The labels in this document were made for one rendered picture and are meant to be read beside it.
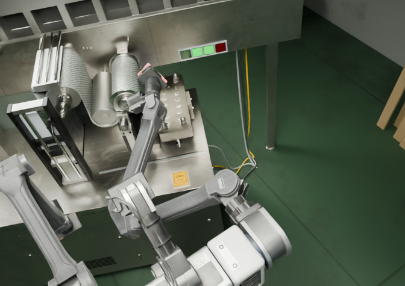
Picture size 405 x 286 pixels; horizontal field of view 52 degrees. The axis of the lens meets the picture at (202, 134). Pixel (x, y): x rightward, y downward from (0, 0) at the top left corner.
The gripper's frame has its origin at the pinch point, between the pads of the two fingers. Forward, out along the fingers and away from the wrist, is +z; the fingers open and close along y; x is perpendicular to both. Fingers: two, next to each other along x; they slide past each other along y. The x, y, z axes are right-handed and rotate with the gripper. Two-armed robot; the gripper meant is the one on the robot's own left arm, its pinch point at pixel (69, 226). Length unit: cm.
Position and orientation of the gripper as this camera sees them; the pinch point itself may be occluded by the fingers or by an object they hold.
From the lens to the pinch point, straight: 182.0
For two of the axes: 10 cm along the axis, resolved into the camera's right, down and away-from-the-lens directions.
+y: -8.4, 4.8, -2.6
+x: 5.3, 8.4, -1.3
